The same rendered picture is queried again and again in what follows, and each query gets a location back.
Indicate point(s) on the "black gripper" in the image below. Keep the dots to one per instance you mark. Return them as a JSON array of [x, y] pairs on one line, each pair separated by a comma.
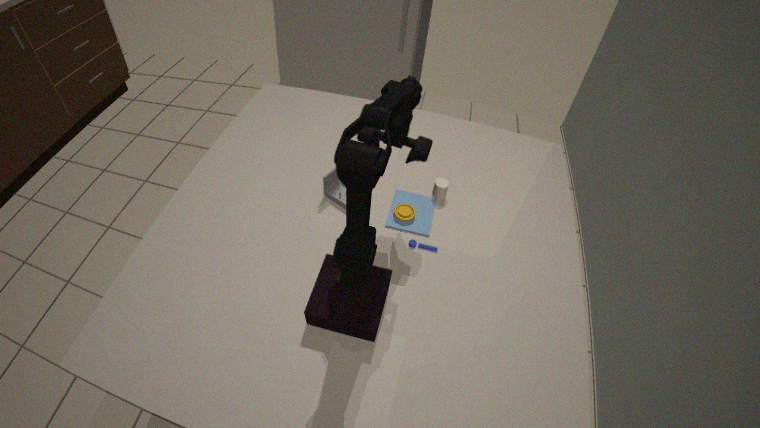
[[420, 146]]

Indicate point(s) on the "yellow plate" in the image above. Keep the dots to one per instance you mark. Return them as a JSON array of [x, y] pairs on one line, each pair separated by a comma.
[[404, 211]]

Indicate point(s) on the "light blue flat mat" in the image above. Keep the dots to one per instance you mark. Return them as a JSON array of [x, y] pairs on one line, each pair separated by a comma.
[[424, 207]]

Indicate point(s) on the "grey dish rack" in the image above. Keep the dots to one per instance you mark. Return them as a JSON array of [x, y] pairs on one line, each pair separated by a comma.
[[334, 189]]

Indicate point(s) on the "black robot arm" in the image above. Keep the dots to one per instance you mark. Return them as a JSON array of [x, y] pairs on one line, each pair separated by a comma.
[[359, 167]]

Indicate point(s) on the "beige cylinder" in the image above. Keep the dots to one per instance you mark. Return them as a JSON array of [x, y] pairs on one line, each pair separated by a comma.
[[440, 187]]

